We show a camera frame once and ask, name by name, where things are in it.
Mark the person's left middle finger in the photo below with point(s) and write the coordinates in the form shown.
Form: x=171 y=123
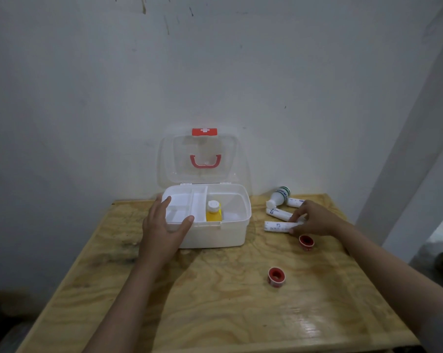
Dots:
x=157 y=202

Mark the person's right thumb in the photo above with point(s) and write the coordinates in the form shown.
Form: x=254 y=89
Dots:
x=296 y=228

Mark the white bottle with green stripes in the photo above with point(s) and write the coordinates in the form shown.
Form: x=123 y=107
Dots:
x=278 y=197

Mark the white divided inner tray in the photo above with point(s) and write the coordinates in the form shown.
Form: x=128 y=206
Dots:
x=183 y=204

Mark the yellow bottle with white cap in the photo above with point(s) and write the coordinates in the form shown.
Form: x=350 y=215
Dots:
x=213 y=213

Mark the white first aid box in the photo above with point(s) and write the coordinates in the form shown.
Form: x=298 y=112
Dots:
x=221 y=231

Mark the white bandage roll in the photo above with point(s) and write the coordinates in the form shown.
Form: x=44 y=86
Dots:
x=295 y=202
x=280 y=214
x=278 y=226

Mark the person's left forearm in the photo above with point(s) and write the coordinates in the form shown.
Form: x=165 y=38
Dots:
x=129 y=308

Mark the person's right forearm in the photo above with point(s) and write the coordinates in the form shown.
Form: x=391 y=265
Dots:
x=386 y=268

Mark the person's left thumb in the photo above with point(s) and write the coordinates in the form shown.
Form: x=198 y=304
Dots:
x=184 y=226

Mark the person's right hand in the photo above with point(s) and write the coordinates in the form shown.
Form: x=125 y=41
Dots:
x=318 y=220

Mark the red adhesive tape roll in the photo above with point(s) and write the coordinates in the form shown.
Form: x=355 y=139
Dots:
x=306 y=241
x=276 y=277

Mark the person's left hand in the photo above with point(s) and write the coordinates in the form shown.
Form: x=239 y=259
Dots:
x=157 y=238

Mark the grey sleeve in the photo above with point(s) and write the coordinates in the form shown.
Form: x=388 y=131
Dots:
x=440 y=332

